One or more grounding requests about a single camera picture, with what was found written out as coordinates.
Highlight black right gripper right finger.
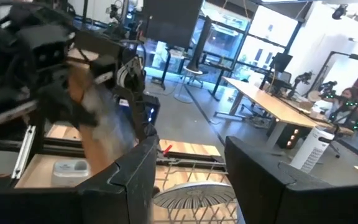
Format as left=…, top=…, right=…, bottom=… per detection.
left=224, top=136, right=358, bottom=224

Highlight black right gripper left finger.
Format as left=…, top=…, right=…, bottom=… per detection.
left=0, top=135, right=160, bottom=224

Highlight blue striped white plate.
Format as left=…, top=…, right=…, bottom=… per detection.
left=153, top=181, right=236, bottom=210

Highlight grey wire dish rack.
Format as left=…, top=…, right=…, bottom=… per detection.
left=154, top=158, right=239, bottom=224

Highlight white digital timer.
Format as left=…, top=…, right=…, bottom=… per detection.
left=51, top=160, right=90, bottom=187

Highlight white pole round base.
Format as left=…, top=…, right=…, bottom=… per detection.
left=290, top=126, right=335, bottom=174

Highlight long wooden desk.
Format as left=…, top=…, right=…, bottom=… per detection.
left=213, top=76, right=319, bottom=150

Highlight person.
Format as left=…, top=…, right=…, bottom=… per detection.
left=321, top=86, right=358, bottom=125

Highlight black desk monitor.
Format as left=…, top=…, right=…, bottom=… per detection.
left=272, top=52, right=293, bottom=74

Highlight black boom stand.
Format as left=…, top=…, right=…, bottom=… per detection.
left=306, top=50, right=358, bottom=97

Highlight large black panel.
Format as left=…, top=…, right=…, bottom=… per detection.
left=141, top=0, right=204, bottom=49

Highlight black ceiling spotlight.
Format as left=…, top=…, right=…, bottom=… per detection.
left=331, top=3, right=349, bottom=20

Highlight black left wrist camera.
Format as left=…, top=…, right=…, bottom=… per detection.
left=26, top=24, right=71, bottom=70

